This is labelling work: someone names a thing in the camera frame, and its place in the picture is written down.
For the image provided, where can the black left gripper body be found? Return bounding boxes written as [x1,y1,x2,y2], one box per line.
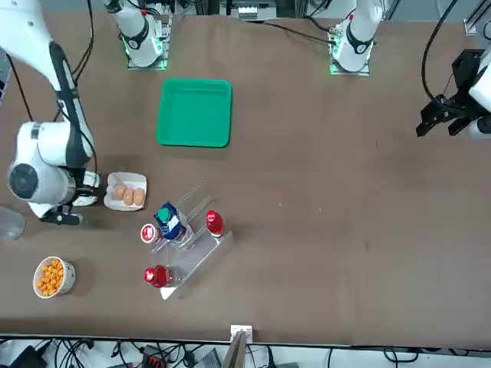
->
[451,48,488,103]

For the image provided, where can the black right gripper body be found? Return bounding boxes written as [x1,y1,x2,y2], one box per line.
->
[39,205,82,228]

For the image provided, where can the white paper egg box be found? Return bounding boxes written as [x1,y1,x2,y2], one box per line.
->
[104,171,149,212]

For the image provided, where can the orange snack balls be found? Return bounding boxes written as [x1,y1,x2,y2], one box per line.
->
[35,258,65,297]

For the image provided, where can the white paper bowl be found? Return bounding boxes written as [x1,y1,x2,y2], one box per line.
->
[32,255,77,300]

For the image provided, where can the small red jar white lid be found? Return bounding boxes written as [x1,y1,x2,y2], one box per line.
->
[139,222,163,245]

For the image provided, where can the blue white milk carton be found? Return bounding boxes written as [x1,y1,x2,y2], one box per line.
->
[153,202,189,242]

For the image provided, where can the red cola bottle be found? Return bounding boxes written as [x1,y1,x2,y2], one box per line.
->
[205,209,226,238]
[143,264,180,289]

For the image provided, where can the clear acrylic stepped shelf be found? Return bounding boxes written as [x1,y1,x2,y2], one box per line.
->
[149,181,236,301]

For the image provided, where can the green plastic tray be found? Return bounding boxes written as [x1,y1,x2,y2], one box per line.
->
[155,77,234,149]

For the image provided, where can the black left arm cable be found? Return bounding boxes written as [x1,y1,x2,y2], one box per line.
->
[420,0,461,105]

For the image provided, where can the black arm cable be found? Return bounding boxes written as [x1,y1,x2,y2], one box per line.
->
[420,0,461,105]
[71,0,97,84]

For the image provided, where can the aluminium profile bracket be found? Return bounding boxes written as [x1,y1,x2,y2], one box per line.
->
[463,0,491,36]

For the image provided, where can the black cable on table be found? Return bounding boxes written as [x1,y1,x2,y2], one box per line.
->
[263,21,331,41]

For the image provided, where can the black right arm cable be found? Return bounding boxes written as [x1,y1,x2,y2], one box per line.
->
[71,0,97,84]

